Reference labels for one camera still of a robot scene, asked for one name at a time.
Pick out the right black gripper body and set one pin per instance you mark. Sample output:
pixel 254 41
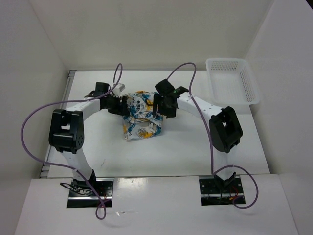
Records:
pixel 162 100

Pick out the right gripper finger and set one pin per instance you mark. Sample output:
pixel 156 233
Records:
pixel 167 110
pixel 156 101

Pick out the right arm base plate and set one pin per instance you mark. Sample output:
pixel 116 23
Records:
pixel 211 195

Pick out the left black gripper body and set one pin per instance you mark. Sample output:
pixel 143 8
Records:
pixel 110 96

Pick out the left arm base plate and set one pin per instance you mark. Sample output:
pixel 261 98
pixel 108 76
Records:
pixel 86 198

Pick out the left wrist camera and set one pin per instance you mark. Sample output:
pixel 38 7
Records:
pixel 119 88

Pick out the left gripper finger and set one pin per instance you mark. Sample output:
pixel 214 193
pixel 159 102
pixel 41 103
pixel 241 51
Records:
pixel 115 105
pixel 124 106

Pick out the colourful printed shorts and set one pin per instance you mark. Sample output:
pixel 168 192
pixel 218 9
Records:
pixel 141 123

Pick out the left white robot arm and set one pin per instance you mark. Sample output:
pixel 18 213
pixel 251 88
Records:
pixel 67 133

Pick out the white perforated plastic basket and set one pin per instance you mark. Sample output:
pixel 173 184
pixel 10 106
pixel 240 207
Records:
pixel 231 82

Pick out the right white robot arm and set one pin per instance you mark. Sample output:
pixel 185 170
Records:
pixel 222 124

